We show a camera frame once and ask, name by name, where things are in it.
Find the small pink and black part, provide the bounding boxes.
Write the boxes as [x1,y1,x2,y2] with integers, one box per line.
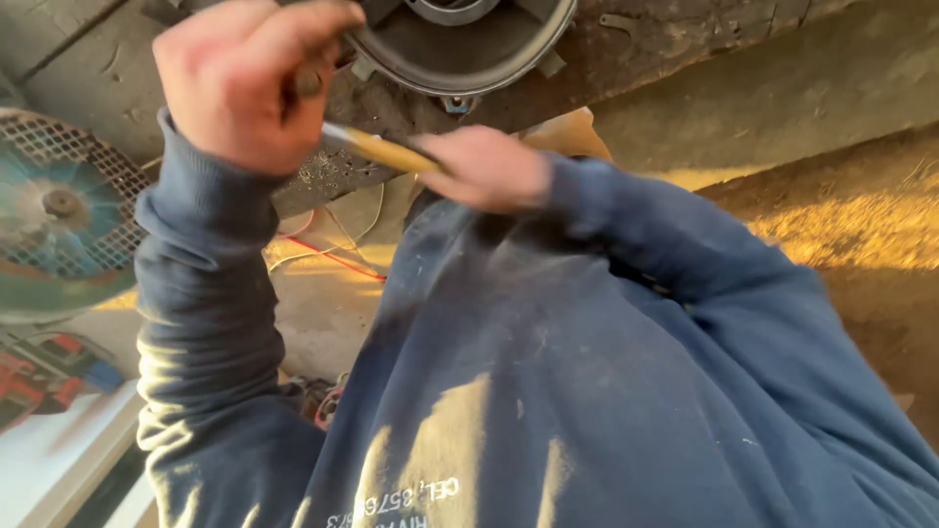
[297,373,350,432]

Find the navy blue sweatshirt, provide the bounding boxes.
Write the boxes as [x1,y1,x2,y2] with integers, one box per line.
[293,187,939,528]

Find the yellow handled screwdriver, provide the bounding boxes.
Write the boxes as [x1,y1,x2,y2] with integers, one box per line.
[321,121,450,177]

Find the red wire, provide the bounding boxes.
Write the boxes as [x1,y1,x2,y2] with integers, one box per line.
[277,233,387,283]

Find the teal fan with mesh guard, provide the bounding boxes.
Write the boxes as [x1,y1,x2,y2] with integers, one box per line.
[0,108,153,325]

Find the person's right hand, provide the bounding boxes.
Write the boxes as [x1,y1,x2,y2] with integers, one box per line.
[409,125,553,215]

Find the round grey metal motor housing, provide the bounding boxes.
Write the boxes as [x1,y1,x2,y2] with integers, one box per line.
[343,0,581,99]

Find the heap of red tools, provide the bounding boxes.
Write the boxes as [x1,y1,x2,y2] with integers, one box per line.
[0,329,126,435]

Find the white board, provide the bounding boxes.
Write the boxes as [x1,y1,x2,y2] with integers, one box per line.
[0,380,158,528]

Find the person's left hand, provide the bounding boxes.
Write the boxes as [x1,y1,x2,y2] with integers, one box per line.
[153,0,366,177]

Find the white wire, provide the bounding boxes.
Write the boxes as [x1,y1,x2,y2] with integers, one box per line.
[267,182,387,275]

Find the brown cardboard piece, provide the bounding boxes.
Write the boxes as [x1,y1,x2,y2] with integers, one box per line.
[518,107,614,164]

